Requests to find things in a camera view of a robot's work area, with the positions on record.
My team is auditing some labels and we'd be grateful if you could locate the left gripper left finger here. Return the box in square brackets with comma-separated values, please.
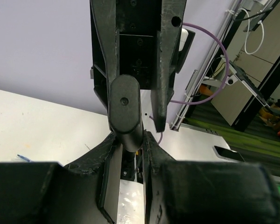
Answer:
[0, 133, 121, 224]

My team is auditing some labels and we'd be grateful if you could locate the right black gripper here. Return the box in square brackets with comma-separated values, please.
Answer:
[90, 0, 186, 133]

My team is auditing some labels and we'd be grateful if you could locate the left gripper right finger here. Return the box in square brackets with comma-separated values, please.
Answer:
[142, 131, 280, 224]

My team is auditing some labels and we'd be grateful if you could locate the pink highlighter marker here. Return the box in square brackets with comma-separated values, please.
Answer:
[108, 75, 144, 153]

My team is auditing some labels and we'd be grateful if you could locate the blue pen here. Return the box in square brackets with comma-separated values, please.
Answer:
[17, 154, 33, 162]

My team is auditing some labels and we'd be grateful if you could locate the silver foil plate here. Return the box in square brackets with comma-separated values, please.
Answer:
[116, 180, 145, 224]

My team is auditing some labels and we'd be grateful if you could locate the smartphone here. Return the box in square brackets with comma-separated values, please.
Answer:
[213, 146, 245, 162]

